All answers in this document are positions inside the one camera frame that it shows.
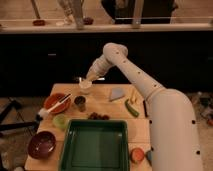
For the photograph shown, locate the grey blue cloth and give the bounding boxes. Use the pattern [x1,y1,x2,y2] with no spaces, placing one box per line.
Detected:
[109,87,125,101]

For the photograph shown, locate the bunch of dark grapes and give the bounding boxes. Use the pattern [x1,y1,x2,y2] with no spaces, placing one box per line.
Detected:
[88,112,110,120]

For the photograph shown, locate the dark red small bowl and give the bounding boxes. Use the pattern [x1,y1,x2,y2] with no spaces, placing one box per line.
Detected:
[83,17,94,25]

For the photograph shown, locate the yellow banana piece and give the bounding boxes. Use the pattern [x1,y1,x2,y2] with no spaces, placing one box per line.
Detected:
[130,87,137,104]

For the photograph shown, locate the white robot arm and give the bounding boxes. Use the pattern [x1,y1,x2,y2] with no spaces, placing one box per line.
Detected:
[86,43,203,171]

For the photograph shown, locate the maroon bowl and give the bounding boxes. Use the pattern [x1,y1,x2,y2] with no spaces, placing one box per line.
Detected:
[28,131,56,160]

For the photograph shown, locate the white paper cup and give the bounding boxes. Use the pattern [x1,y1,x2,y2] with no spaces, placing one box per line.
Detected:
[79,80,92,94]

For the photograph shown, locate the orange bowl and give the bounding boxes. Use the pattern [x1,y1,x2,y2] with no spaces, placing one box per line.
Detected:
[43,93,71,115]

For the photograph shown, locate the orange peach fruit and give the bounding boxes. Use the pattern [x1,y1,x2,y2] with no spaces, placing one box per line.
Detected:
[130,147,145,164]

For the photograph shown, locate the white dish brush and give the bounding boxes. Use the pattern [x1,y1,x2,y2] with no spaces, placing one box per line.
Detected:
[38,94,71,118]

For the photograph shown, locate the teal sponge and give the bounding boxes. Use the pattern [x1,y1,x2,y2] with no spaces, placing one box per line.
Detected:
[145,150,152,165]

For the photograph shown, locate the black tripod stand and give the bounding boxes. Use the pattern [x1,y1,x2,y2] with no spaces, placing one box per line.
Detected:
[0,99,40,138]

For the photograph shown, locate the black marker pen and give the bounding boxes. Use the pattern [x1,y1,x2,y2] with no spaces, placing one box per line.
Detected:
[143,100,149,118]

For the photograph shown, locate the red bowl on counter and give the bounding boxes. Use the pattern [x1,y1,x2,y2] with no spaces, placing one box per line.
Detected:
[33,20,45,26]

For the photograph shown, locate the wooden table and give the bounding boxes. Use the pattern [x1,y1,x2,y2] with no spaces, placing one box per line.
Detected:
[25,84,151,171]

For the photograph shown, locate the green cucumber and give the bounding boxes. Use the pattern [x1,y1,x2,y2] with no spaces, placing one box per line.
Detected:
[124,99,139,118]

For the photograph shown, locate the green plastic tray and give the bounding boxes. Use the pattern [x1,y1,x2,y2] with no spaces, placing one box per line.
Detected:
[58,119,130,171]

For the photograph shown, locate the light green small cup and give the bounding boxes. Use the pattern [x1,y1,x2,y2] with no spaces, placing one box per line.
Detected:
[52,114,68,130]

